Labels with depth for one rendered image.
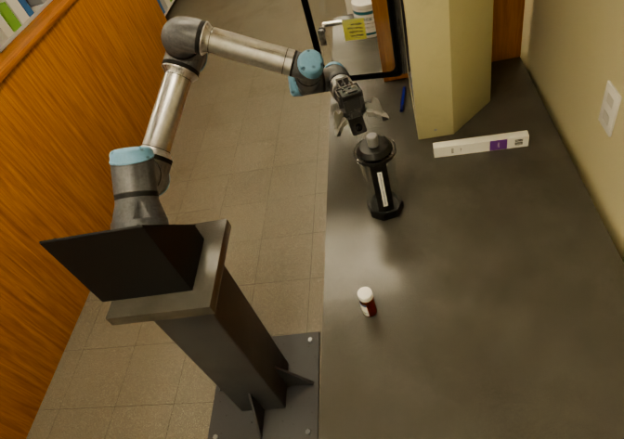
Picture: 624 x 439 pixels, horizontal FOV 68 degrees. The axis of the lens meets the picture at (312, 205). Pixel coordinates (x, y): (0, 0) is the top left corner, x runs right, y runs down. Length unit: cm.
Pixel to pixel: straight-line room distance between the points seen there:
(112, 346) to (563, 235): 219
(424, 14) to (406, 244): 60
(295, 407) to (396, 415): 111
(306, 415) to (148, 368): 86
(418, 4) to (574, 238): 70
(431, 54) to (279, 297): 149
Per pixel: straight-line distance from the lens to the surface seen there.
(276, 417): 214
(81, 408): 266
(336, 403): 109
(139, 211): 130
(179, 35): 143
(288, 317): 234
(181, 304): 136
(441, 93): 146
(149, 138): 149
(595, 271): 124
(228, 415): 222
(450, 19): 135
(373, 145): 117
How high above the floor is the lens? 194
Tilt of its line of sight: 45 degrees down
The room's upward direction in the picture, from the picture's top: 20 degrees counter-clockwise
